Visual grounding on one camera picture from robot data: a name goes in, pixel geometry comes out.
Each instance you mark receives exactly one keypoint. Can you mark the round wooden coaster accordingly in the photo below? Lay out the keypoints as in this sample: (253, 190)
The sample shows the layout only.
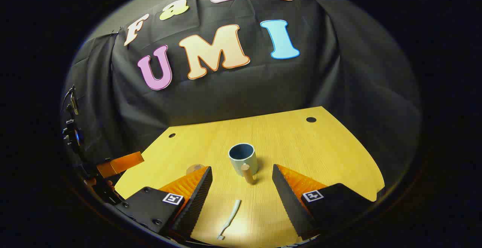
(194, 168)

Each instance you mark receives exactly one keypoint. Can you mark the wooden desktop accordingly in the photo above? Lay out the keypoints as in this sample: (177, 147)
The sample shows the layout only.
(301, 142)

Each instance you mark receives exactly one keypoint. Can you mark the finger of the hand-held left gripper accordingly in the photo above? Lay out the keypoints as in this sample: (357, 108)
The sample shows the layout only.
(120, 164)

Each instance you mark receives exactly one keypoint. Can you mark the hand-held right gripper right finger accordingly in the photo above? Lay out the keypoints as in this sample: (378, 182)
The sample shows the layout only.
(290, 203)

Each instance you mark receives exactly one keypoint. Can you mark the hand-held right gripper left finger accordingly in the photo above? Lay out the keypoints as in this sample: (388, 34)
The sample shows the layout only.
(197, 203)

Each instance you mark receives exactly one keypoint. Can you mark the pale green toothbrush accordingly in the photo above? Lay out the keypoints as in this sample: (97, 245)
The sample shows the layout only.
(234, 212)

